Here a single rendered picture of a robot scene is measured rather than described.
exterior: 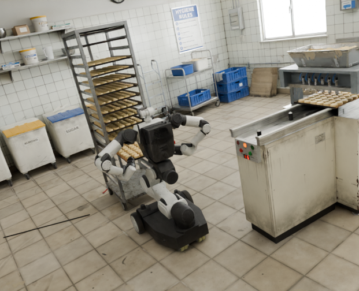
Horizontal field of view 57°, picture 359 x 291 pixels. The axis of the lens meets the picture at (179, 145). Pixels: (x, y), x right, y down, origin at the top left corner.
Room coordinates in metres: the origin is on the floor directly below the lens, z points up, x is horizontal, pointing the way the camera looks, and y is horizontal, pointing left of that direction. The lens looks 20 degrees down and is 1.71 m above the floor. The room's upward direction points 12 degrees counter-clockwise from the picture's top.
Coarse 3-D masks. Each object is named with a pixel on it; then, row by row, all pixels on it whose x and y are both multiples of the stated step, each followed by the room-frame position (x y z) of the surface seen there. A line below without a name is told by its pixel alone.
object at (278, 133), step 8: (320, 112) 2.32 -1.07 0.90; (328, 112) 2.34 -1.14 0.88; (336, 112) 2.38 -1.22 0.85; (304, 120) 2.24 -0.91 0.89; (312, 120) 2.27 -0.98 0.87; (320, 120) 2.31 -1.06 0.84; (280, 128) 2.15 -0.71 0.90; (288, 128) 2.17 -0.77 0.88; (296, 128) 2.20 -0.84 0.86; (256, 136) 2.08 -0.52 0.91; (264, 136) 2.08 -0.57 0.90; (272, 136) 2.11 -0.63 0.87; (280, 136) 2.14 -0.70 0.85
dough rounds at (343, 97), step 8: (312, 96) 2.69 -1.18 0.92; (320, 96) 2.66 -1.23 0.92; (328, 96) 2.59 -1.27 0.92; (336, 96) 2.55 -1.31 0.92; (344, 96) 2.50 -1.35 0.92; (352, 96) 2.46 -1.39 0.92; (320, 104) 2.46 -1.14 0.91; (328, 104) 2.41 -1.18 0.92; (336, 104) 2.36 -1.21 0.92; (344, 104) 2.38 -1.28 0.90
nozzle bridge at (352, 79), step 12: (288, 72) 2.81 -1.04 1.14; (300, 72) 2.73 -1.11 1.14; (312, 72) 2.51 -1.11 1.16; (324, 72) 2.41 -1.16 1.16; (336, 72) 2.32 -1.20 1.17; (348, 72) 2.24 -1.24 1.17; (288, 84) 2.79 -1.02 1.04; (300, 84) 2.67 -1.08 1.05; (312, 84) 2.59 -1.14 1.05; (324, 84) 2.52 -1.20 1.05; (348, 84) 2.33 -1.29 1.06; (300, 96) 2.87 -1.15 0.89
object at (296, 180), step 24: (288, 120) 2.45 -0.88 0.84; (264, 144) 2.07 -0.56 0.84; (288, 144) 2.15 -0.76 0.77; (312, 144) 2.25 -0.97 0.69; (240, 168) 2.34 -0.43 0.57; (264, 168) 2.09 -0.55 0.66; (288, 168) 2.14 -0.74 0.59; (312, 168) 2.24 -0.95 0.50; (264, 192) 2.11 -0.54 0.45; (288, 192) 2.14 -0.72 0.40; (312, 192) 2.24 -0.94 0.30; (264, 216) 2.14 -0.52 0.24; (288, 216) 2.13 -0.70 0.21; (312, 216) 2.27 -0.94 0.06
